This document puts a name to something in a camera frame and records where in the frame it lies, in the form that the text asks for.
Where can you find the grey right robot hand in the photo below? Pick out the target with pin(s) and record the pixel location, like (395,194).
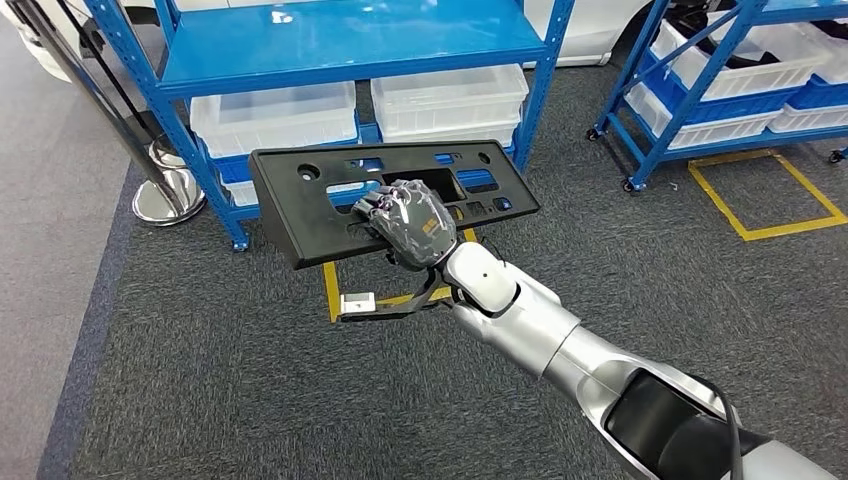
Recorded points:
(417,225)

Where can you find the black plastic plate bracket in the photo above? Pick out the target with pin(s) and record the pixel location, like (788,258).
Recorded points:
(285,218)

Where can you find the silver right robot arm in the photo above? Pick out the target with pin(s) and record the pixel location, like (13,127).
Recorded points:
(530,318)

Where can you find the blue steel shelf rack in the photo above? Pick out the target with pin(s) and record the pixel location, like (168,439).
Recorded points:
(331,40)

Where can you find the blue wheeled shelf rack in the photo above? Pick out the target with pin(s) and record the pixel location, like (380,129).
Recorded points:
(672,132)

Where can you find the black car part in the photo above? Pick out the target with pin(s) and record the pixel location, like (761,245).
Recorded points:
(765,58)

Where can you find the yellow floor tape square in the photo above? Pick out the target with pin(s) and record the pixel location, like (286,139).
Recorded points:
(795,226)
(330,288)

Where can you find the white car with red stripe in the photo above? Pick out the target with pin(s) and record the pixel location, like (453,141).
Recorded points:
(583,33)

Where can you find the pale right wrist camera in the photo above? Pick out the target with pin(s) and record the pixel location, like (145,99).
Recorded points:
(358,303)

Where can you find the black right camera bracket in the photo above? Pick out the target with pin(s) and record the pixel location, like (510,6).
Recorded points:
(361,318)

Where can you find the chrome stanchion post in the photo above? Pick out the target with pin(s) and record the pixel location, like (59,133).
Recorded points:
(169,205)

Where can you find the black stanchion post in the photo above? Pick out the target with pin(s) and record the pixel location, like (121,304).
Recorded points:
(166,156)

